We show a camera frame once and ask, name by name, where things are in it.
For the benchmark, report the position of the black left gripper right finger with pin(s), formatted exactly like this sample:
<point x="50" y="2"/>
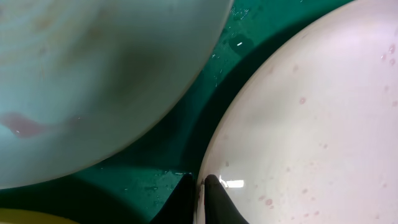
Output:
<point x="219" y="208"/>

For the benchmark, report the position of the white plate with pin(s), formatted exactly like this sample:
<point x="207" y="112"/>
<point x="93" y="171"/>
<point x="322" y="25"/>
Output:
<point x="312" y="135"/>

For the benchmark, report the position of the yellow plate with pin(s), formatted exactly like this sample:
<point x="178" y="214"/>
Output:
<point x="16" y="216"/>

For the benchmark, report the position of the teal plastic tray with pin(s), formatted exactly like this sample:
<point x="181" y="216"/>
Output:
<point x="133" y="185"/>

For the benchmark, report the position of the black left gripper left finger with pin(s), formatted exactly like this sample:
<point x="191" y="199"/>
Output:
<point x="179" y="207"/>

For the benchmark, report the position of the light blue plate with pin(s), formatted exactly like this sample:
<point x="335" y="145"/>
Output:
<point x="83" y="79"/>

